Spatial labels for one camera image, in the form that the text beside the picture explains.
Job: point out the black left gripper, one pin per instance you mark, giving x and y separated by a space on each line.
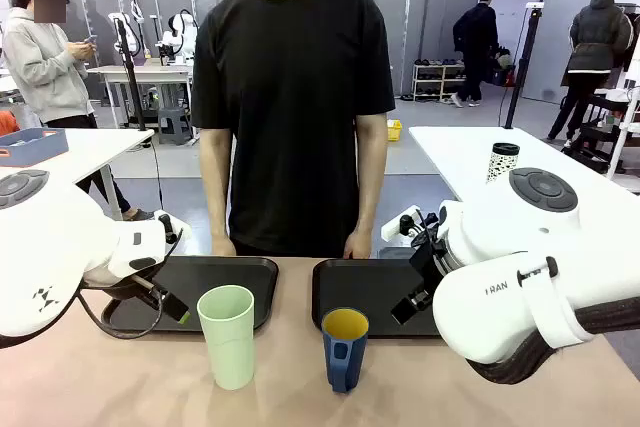
147 292

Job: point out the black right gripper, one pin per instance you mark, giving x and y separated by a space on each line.
425 267

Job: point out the tall pale green cup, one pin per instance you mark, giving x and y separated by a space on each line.
230 347

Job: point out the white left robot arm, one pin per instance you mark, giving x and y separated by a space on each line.
50 247

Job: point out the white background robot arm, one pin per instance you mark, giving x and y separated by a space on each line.
127 29
180 32

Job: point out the person's right forearm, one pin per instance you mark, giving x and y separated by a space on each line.
217 187

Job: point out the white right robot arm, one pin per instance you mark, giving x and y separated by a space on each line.
500 307

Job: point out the person's left forearm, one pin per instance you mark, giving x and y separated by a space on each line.
370 177

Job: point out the person's right hand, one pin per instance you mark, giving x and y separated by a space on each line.
223 247

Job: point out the person's left hand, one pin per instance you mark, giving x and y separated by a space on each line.
357 247

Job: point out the black plastic tray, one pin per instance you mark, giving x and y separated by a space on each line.
225 272
360 287

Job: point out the blue cup yellow inside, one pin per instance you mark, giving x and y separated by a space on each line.
357 357

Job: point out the white table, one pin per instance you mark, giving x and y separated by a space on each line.
450 157
90 147

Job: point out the spotted cup with black lid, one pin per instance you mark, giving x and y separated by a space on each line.
500 164

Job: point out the yellow crate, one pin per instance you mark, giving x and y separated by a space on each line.
395 131

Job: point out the grey stool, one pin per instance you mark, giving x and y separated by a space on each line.
175 122

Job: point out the blue storage box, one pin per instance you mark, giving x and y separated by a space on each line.
30 152

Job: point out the white shoe rack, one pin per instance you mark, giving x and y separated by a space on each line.
435 79

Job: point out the black tripod pole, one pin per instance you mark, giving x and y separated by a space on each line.
131 77

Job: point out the beige workbench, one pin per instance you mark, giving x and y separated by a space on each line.
150 69

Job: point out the person in black T-shirt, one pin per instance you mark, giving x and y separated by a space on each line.
290 97

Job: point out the orange object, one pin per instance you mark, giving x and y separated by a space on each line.
7 124

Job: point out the black cart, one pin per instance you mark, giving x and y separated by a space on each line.
595 132

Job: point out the black stand with white top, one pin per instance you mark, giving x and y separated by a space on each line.
520 72

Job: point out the woman in grey hoodie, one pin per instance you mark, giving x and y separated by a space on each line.
40 72

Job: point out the person in black clothes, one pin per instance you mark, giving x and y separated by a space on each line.
475 42

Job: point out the smartphone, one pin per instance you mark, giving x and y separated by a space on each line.
90 39

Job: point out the person in dark puffer jacket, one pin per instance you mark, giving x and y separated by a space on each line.
595 42

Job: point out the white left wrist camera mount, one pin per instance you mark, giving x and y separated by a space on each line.
175 227

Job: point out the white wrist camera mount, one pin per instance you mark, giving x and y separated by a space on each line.
175 227
395 227

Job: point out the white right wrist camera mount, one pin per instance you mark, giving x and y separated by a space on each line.
395 227

